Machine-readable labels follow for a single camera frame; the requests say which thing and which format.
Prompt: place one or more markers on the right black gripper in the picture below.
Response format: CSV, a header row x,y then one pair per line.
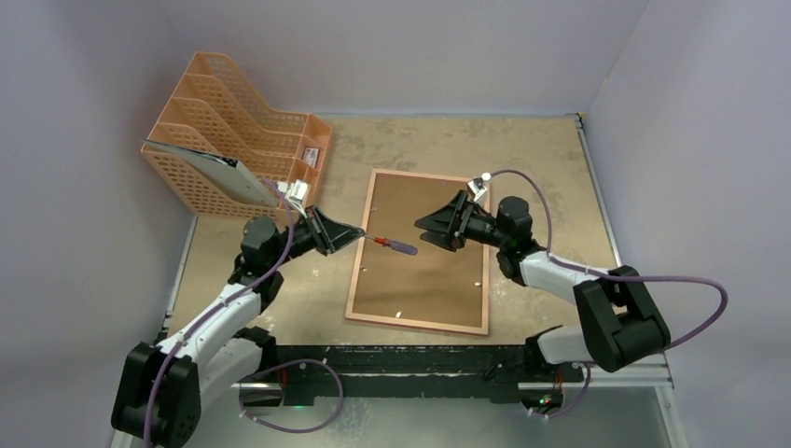
x,y
462,221

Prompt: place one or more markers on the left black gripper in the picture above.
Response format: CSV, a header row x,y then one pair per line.
x,y
327,235

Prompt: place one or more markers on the blue red screwdriver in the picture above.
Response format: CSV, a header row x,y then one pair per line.
x,y
399,247

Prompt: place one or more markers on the pink picture frame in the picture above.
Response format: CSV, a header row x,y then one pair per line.
x,y
436,289

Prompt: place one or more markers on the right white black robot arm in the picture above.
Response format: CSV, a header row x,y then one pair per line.
x,y
619,323

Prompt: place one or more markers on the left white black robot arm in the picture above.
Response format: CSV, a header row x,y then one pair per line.
x,y
169,418

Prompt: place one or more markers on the red white small box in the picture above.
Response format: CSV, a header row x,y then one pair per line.
x,y
311,156

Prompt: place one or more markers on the grey folder in organizer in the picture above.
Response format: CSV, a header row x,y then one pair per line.
x,y
229,174

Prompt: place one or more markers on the orange plastic file organizer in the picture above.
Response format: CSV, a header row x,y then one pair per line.
x,y
226,152

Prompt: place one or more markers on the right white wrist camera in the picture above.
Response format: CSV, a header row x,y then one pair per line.
x,y
478,188

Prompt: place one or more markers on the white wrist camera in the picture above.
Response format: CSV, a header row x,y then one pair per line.
x,y
478,188
295,194

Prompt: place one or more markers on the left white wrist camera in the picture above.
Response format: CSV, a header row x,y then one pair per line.
x,y
295,194

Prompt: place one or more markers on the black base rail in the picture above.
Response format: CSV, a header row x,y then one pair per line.
x,y
297,375

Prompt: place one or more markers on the aluminium extrusion rail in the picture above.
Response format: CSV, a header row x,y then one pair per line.
x,y
642,371

